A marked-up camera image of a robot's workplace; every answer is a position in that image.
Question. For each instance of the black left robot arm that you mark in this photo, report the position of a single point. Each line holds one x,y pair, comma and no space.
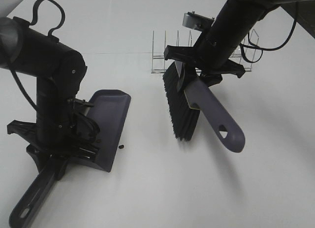
58,70

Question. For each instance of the pile of coffee beans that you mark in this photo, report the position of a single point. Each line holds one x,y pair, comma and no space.
120,146

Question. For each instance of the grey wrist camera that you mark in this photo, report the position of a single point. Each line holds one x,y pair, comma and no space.
197,22
82,106

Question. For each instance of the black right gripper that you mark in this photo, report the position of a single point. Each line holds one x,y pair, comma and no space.
212,67

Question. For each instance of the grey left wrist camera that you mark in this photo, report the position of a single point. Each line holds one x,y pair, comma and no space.
82,106

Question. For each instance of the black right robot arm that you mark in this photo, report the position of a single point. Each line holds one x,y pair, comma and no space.
232,24

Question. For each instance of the metal wire dish rack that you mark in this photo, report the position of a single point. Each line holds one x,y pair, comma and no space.
188,38

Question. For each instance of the purple hand brush black bristles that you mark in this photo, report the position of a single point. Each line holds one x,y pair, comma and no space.
186,105

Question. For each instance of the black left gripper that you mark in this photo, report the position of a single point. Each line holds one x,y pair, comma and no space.
45,140

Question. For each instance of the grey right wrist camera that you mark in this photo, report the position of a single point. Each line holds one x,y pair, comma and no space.
197,22

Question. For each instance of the purple plastic dustpan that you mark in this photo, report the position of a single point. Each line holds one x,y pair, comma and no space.
109,114

